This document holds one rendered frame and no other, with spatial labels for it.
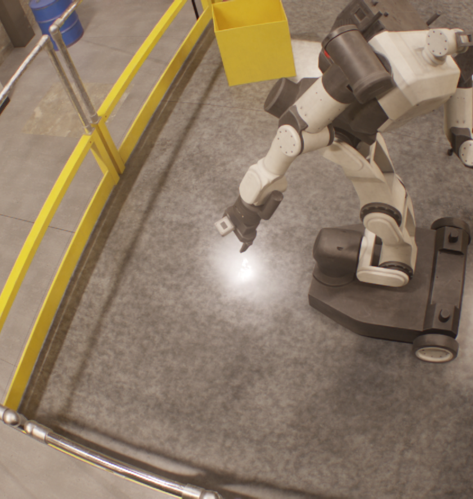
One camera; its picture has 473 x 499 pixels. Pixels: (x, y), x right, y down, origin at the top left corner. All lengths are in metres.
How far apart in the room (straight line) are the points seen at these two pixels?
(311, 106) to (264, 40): 1.74
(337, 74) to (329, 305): 1.17
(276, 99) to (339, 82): 0.35
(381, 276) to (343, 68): 1.06
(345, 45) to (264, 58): 1.92
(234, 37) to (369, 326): 1.61
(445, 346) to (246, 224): 0.91
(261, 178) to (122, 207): 1.42
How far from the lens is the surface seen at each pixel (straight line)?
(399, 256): 2.03
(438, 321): 2.12
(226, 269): 2.49
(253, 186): 1.51
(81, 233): 2.71
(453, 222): 2.36
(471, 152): 1.57
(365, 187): 1.72
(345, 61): 1.18
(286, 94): 1.52
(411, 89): 1.26
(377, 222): 1.78
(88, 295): 2.63
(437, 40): 1.27
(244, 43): 3.00
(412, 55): 1.31
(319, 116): 1.28
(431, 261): 2.28
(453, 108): 1.56
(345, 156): 1.57
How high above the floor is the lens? 2.14
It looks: 56 degrees down
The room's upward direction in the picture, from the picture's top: 18 degrees counter-clockwise
